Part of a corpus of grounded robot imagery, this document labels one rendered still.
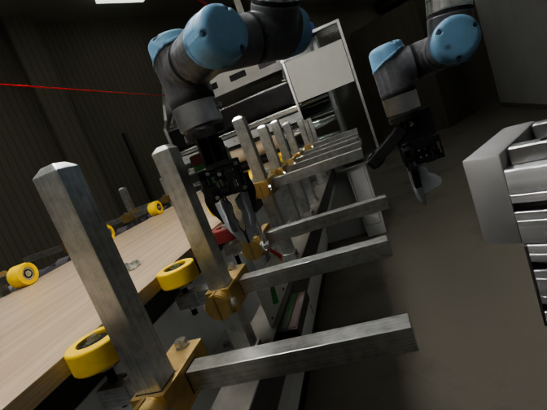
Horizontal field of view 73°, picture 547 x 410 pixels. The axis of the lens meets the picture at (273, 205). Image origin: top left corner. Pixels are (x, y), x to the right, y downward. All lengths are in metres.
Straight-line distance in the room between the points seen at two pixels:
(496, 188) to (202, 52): 0.38
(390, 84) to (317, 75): 2.30
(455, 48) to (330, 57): 2.45
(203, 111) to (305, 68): 2.58
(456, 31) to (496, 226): 0.40
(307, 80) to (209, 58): 2.64
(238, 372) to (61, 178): 0.31
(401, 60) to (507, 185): 0.52
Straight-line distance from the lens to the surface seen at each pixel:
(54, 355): 0.65
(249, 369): 0.50
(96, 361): 0.57
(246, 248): 0.90
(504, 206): 0.41
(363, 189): 3.21
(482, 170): 0.40
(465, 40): 0.73
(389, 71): 0.86
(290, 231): 0.94
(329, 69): 3.14
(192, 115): 0.61
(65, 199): 0.46
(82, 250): 0.47
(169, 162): 0.66
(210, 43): 0.51
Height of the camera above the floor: 1.08
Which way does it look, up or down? 10 degrees down
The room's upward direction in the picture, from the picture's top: 21 degrees counter-clockwise
